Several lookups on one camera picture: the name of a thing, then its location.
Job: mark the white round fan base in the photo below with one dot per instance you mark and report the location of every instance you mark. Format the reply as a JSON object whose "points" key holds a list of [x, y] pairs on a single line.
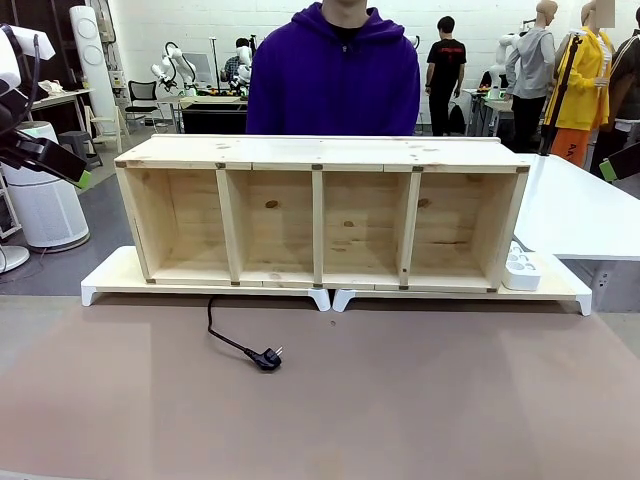
{"points": [[12, 257]]}

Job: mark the person in purple hoodie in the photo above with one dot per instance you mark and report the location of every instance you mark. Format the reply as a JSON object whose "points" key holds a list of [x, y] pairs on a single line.
{"points": [[332, 75]]}

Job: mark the white cylindrical air purifier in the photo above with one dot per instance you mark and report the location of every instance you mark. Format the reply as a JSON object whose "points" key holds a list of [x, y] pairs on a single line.
{"points": [[45, 210]]}

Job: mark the mannequin in yellow jacket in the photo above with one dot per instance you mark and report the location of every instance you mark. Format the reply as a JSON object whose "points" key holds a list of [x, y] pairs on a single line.
{"points": [[585, 90]]}

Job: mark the pine wood four-compartment shelf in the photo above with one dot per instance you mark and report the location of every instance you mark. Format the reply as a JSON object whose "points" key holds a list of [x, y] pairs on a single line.
{"points": [[320, 150]]}

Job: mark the small light wooden chair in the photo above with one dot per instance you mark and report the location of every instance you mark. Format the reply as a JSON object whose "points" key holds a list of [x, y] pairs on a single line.
{"points": [[107, 127]]}

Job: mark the mannequin in brown jacket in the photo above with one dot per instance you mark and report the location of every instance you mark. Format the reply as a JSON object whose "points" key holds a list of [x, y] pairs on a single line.
{"points": [[625, 90]]}

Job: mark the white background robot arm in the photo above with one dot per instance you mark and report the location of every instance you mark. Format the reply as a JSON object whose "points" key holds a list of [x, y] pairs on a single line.
{"points": [[172, 67], [244, 67], [505, 55]]}

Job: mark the black tripod stand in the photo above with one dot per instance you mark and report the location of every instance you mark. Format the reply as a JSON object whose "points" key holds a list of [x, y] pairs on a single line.
{"points": [[562, 90]]}

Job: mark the tall white tower air conditioner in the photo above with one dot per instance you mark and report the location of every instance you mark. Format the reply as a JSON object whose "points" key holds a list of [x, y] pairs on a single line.
{"points": [[92, 60]]}

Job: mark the wooden riser board white legs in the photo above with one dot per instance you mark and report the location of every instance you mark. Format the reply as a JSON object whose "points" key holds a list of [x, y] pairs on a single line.
{"points": [[120, 277], [555, 285]]}

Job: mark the mannequin in grey hoodie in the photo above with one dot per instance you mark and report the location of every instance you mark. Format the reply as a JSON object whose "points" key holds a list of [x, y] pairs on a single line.
{"points": [[532, 65]]}

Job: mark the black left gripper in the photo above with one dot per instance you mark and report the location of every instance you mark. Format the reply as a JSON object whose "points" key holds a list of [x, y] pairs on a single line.
{"points": [[10, 115]]}

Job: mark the light wooden workbench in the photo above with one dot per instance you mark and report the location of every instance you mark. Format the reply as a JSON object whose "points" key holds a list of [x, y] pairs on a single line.
{"points": [[60, 97]]}

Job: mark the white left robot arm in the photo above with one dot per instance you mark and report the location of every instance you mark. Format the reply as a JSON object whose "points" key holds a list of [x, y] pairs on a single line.
{"points": [[11, 55]]}

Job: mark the white power strip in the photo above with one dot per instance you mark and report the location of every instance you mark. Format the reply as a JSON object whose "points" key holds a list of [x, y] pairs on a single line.
{"points": [[522, 275]]}

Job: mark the black mesh office chair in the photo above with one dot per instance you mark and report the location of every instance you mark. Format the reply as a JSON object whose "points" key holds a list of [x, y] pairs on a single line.
{"points": [[142, 100]]}

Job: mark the person in black t-shirt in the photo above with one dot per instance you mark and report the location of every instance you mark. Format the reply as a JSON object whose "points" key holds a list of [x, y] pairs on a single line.
{"points": [[446, 60]]}

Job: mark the grey plastic stool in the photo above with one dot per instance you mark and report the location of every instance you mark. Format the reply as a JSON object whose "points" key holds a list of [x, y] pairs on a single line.
{"points": [[77, 142]]}

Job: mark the seated person in plaid shirt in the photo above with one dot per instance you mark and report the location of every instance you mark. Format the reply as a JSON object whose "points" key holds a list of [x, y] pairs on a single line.
{"points": [[231, 65]]}

